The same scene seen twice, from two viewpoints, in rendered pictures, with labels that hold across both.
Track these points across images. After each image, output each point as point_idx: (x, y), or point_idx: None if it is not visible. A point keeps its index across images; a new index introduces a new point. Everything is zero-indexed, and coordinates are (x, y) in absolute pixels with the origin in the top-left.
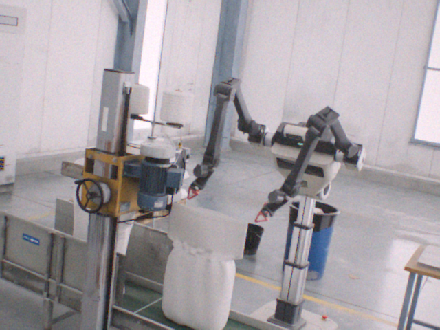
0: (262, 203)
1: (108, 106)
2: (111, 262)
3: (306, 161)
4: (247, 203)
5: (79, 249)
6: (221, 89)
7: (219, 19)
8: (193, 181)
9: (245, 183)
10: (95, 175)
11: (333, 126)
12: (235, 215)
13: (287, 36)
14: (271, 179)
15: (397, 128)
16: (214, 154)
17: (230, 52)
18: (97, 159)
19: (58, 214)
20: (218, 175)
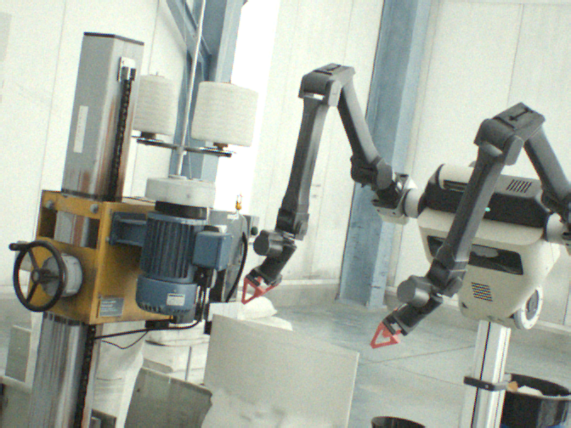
0: (435, 396)
1: (87, 104)
2: (78, 422)
3: (476, 218)
4: (404, 395)
5: (28, 407)
6: (312, 82)
7: (371, 74)
8: (255, 267)
9: (406, 363)
10: (56, 241)
11: (532, 144)
12: (379, 412)
13: (494, 104)
14: (458, 359)
15: None
16: (297, 212)
17: (390, 133)
18: (63, 210)
19: (13, 358)
20: (358, 347)
